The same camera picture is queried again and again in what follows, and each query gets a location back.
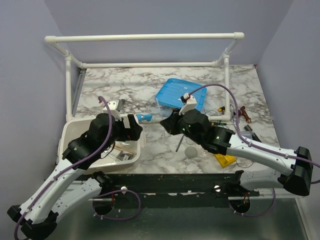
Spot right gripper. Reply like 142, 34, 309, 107
160, 107, 203, 145

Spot black item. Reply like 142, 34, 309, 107
116, 152, 135, 162

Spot blue plastic bin lid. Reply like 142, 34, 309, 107
155, 78, 202, 108

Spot wooden test tube clamp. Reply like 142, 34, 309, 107
115, 145, 137, 155

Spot metal crucible tongs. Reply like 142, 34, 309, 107
101, 148, 116, 159

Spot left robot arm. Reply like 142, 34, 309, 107
7, 113, 143, 240

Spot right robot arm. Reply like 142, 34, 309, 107
159, 109, 313, 196

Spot frosted watch glass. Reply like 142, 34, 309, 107
184, 146, 198, 159

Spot yellow black screwdriver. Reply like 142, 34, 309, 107
218, 106, 225, 112

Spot yellow test tube rack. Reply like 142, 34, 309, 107
214, 154, 236, 168

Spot blue hose nozzle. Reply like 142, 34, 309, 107
136, 113, 153, 123

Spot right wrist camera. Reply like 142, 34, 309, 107
178, 93, 197, 115

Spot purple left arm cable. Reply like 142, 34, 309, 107
13, 95, 142, 240

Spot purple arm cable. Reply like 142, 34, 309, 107
13, 95, 142, 240
184, 83, 320, 218

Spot black mounting rail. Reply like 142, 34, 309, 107
104, 170, 259, 209

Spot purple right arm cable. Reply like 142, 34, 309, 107
184, 83, 320, 218

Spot white PVC pipe frame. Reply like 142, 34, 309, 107
44, 32, 245, 122

